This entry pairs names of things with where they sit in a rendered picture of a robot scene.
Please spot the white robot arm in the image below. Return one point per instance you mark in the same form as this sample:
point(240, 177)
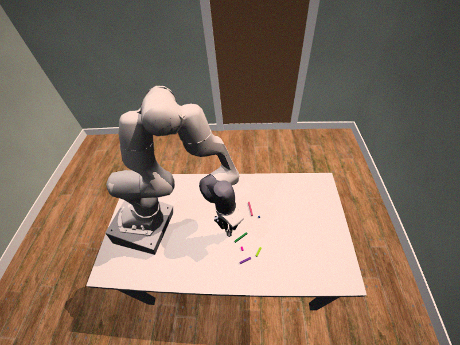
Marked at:
point(161, 116)

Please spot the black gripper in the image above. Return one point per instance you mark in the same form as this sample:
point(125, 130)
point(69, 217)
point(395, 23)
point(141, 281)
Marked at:
point(222, 225)

